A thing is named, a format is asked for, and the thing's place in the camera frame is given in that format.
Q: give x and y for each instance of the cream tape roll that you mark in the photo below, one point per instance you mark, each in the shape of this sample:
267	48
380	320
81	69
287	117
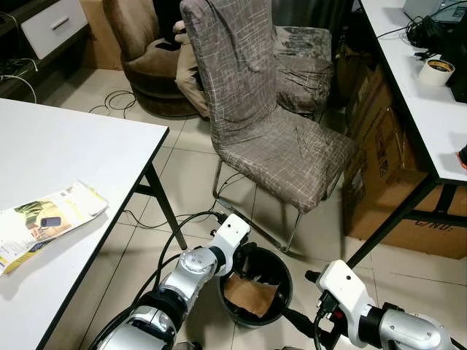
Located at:
436	73

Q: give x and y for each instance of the white table with black legs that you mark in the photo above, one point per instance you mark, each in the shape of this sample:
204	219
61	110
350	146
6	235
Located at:
427	124
66	146

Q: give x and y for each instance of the white drawer front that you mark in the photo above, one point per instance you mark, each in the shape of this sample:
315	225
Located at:
52	25

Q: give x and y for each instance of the dark wooden desk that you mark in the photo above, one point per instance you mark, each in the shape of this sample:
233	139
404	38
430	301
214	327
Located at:
14	51

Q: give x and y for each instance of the white yellow plastic package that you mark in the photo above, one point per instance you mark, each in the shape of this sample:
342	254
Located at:
51	219

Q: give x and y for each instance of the grey fabric covered chair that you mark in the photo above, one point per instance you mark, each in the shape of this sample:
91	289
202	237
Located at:
255	109

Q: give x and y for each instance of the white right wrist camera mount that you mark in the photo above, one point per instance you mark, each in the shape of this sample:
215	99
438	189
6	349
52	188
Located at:
343	284

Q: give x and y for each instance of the brown cardboard piece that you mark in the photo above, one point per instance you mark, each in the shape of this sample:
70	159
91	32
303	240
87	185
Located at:
252	295

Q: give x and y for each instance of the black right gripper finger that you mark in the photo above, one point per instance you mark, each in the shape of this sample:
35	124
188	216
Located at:
300	319

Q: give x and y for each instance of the black orange object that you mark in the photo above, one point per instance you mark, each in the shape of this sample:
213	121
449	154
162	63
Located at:
463	157

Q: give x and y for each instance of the grey flat device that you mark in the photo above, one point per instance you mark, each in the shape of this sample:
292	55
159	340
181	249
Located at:
430	7

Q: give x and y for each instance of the brown round armchair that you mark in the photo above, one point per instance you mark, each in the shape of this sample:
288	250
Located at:
142	62

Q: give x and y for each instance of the grey patterned cushioned seat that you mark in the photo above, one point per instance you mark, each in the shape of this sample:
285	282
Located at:
306	69

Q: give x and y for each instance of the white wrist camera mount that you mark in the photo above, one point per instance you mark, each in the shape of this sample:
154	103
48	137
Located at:
343	284
232	233

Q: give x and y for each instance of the seated person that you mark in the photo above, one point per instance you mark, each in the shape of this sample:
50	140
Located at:
188	73

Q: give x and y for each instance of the large brown cardboard box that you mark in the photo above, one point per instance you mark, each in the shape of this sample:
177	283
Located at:
379	160

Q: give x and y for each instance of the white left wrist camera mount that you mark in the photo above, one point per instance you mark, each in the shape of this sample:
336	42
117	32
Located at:
232	233

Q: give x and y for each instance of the black round rubbish bin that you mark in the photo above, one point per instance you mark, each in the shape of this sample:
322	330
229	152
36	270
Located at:
281	273

